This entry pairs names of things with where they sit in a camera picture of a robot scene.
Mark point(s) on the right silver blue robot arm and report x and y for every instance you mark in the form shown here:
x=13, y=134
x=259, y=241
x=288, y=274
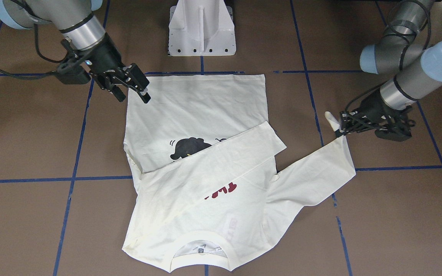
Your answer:
x=74, y=19

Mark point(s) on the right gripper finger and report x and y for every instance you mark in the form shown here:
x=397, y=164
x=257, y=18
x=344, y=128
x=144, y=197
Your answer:
x=136, y=80
x=106, y=82

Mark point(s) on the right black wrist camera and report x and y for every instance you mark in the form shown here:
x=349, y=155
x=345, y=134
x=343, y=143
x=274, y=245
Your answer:
x=70, y=71

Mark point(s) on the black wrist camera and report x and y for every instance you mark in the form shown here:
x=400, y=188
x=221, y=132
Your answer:
x=397, y=125
x=70, y=71

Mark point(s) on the white column mount base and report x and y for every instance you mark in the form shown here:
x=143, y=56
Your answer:
x=202, y=28

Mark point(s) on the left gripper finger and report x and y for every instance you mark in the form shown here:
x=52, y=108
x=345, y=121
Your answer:
x=347, y=128
x=352, y=117

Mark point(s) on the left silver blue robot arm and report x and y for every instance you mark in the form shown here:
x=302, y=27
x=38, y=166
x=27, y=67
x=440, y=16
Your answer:
x=403, y=51

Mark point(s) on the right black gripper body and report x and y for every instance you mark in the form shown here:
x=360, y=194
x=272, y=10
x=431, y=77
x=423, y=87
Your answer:
x=105, y=58

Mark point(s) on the cream long-sleeve printed shirt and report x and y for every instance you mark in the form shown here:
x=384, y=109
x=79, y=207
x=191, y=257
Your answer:
x=202, y=156

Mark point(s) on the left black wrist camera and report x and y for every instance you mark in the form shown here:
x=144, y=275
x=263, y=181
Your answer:
x=397, y=125

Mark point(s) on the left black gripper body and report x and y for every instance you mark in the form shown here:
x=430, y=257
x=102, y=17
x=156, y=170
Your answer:
x=373, y=106

